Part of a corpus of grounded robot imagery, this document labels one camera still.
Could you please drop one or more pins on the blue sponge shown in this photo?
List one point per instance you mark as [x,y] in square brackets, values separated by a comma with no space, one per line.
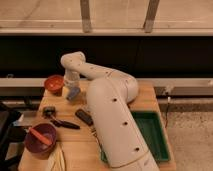
[73,93]

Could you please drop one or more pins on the red-orange bowl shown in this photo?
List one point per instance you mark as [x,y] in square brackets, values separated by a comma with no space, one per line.
[54,83]

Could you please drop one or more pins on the purple bowl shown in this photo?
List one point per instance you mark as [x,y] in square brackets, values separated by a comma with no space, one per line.
[36,147]

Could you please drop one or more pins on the black rectangular remote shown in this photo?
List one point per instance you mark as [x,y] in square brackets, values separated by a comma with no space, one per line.
[82,115]

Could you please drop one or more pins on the green plastic tray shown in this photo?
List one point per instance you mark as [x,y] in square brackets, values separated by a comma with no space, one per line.
[153,133]

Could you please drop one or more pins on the small metal fork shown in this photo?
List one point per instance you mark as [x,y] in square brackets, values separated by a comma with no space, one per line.
[94,133]

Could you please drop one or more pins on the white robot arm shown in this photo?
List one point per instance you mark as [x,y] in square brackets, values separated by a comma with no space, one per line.
[107,96]

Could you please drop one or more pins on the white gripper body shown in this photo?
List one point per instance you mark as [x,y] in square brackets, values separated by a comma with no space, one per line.
[71,78]

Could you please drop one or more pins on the black handled tool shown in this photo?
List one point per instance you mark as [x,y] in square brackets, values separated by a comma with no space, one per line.
[49,112]

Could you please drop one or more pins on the orange carrot stick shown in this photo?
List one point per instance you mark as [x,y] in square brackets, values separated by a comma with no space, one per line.
[40,137]

